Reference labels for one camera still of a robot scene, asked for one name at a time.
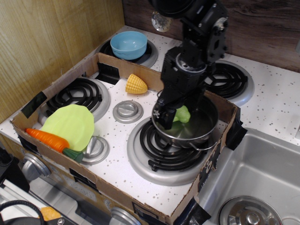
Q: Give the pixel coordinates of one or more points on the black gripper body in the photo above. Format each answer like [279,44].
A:
[179,79]

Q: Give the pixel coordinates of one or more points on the orange object bottom left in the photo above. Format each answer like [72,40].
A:
[49,213]

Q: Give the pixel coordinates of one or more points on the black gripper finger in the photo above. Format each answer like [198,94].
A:
[164,116]
[194,98]

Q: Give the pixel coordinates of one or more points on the front left black burner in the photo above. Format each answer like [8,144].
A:
[88,92]

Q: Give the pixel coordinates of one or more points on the steel lid in sink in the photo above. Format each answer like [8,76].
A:
[247,210]

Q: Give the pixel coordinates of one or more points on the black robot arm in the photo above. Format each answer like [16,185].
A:
[204,24]

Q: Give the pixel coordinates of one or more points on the centre silver stove knob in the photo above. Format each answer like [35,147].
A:
[128,111]

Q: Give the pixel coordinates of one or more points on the green toy broccoli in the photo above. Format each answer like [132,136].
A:
[182,115]

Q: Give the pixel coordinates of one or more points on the silver oven knob right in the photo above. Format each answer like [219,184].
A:
[121,217]

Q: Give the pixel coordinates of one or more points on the back left black burner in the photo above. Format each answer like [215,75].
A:
[148,59]

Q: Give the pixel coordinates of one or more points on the small steel pan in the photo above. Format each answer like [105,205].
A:
[196,132]

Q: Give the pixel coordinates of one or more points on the orange toy carrot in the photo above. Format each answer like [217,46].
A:
[55,142]

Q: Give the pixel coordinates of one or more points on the front silver stove knob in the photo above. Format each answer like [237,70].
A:
[96,151]

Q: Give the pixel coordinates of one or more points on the black burner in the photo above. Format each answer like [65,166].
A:
[231,82]
[161,163]
[88,92]
[148,59]

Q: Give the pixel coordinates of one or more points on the hanging slotted spoon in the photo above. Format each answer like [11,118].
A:
[161,23]

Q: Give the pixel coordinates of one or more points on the silver oven knob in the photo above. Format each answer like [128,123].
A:
[34,168]
[121,217]

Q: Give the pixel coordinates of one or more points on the front right black burner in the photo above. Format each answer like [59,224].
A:
[161,163]

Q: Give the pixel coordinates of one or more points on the yellow toy corn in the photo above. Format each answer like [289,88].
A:
[135,85]

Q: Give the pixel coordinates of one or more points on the silver stove knob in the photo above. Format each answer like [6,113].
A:
[128,111]
[96,151]

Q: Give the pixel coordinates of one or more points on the silver oven knob left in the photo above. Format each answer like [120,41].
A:
[34,168]

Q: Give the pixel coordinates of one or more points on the cardboard fence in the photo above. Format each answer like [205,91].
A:
[114,178]

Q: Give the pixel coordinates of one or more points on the blue plastic bowl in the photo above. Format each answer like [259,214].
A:
[129,45]

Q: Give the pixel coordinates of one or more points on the back right black burner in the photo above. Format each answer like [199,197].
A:
[231,82]

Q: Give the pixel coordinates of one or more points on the steel sink basin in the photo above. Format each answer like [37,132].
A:
[262,167]

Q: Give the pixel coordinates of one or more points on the light green plastic plate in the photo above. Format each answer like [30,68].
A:
[74,123]

